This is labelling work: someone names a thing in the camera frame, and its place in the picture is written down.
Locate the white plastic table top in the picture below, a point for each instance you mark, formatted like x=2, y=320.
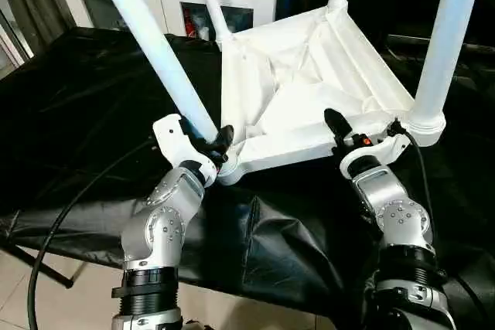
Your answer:
x=309, y=83

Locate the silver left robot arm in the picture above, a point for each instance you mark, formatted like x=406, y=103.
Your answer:
x=166, y=229

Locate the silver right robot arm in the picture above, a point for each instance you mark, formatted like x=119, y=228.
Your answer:
x=394, y=222

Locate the silver metal rod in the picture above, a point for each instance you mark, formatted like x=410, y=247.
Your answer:
x=402, y=39

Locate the black table mat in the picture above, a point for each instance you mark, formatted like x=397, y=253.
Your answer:
x=77, y=98

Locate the black metal table leg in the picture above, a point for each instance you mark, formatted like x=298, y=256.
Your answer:
x=39, y=264

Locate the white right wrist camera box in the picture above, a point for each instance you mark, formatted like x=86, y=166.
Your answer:
x=379, y=154

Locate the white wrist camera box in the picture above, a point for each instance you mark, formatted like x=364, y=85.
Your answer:
x=178, y=144
x=379, y=154

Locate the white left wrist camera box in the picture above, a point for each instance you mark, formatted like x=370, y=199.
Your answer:
x=178, y=144

